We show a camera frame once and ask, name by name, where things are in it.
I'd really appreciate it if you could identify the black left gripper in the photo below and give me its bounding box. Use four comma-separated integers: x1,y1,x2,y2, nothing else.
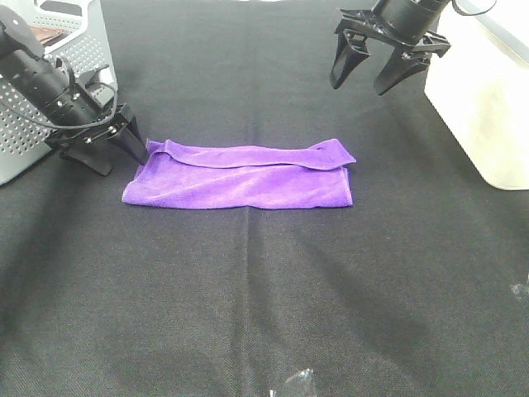
1,49,148,176

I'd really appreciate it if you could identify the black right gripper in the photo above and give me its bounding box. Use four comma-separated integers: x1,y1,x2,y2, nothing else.
329,0,450,96

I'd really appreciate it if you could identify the purple microfiber towel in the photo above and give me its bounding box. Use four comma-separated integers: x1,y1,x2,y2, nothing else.
122,139,356,209

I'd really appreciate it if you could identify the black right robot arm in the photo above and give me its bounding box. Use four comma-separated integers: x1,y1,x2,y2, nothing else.
329,0,450,95

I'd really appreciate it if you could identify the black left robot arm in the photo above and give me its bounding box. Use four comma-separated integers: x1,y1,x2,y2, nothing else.
1,6,149,176

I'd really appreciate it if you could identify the grey perforated plastic basket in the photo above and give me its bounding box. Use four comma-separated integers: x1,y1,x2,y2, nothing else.
1,1,117,184

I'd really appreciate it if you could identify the white plastic storage box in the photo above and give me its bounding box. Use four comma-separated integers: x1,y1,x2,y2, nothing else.
425,1,528,190

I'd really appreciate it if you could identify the brown folded towel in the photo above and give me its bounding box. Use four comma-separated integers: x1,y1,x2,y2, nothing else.
30,26,68,46

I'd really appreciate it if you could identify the clear tape piece right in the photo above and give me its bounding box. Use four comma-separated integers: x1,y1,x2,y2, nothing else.
509,279,529,301

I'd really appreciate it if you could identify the clear tape piece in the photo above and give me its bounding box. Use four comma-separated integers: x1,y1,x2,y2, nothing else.
509,279,529,301
269,368,317,397

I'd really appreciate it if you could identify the clear tape piece front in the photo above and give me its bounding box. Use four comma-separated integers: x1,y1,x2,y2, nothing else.
269,368,317,397

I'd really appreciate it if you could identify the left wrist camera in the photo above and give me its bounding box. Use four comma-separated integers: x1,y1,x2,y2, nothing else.
78,64,117,107

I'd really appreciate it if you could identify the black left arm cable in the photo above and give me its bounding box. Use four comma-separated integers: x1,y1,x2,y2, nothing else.
0,55,121,129

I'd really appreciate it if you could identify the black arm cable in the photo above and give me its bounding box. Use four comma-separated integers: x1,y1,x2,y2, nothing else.
0,55,121,129
450,0,499,17

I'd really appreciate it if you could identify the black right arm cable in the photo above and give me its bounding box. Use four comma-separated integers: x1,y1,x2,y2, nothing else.
450,0,499,17

